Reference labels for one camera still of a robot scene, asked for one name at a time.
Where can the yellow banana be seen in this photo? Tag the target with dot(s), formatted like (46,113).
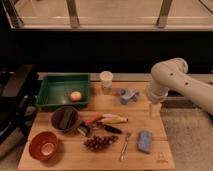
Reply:
(113,119)

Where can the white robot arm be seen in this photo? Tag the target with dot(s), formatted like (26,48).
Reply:
(172,75)

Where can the blue sponge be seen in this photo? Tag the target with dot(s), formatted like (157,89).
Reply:
(145,141)

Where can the black handled knife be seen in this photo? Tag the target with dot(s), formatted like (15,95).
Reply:
(109,128)

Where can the orange carrot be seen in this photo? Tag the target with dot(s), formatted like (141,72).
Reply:
(93,119)

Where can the blue crumpled cloth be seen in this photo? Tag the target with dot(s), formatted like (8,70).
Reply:
(128,94)

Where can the bunch of dark grapes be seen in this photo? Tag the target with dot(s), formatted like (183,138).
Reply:
(98,143)

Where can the white plastic cup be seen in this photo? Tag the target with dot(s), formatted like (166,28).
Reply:
(106,78)

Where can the silver metal fork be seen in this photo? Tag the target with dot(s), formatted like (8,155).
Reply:
(127,137)

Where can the green plastic tray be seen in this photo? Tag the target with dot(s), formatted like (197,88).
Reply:
(55,91)

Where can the black chair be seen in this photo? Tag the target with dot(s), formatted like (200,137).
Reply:
(15,97)

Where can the red bowl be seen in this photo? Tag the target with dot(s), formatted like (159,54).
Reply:
(43,146)

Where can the apple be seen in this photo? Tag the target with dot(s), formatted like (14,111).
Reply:
(76,96)

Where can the dark brown bowl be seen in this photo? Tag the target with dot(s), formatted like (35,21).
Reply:
(65,119)

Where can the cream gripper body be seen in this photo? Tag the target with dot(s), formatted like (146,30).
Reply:
(154,109)

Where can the small black silver can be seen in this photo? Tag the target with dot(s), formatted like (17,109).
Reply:
(84,129)

